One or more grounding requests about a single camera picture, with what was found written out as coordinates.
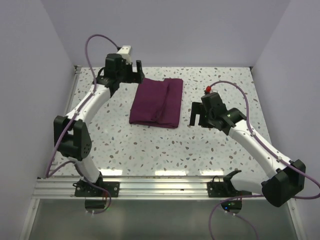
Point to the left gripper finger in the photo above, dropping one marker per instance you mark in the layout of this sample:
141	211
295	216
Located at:
139	69
138	78

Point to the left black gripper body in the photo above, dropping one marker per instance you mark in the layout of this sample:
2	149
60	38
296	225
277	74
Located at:
126	75

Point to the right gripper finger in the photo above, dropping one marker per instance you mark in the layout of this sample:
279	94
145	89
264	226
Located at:
202	121
196	109

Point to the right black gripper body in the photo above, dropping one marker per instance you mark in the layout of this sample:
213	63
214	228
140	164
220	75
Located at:
209	123

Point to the purple surgical cloth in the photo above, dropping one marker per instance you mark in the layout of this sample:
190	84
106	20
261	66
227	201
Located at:
157	103

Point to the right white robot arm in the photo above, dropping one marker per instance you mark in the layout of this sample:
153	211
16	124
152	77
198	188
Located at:
284	177

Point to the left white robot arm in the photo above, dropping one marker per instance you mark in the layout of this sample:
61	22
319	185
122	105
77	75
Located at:
71	135

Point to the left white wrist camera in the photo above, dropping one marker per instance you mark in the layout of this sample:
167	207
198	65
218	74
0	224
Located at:
125	52

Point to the aluminium left side rail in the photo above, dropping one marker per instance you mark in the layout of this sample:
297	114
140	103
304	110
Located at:
77	72

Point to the aluminium rail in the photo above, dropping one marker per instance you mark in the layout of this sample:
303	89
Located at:
131	188
77	72

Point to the aluminium front rail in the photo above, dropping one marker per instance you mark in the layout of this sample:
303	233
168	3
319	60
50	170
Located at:
131	188

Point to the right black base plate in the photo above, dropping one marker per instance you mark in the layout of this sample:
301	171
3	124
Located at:
222	188

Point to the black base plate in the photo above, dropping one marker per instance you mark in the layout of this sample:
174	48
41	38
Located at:
222	188
103	189

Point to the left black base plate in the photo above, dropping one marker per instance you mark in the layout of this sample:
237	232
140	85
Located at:
103	189

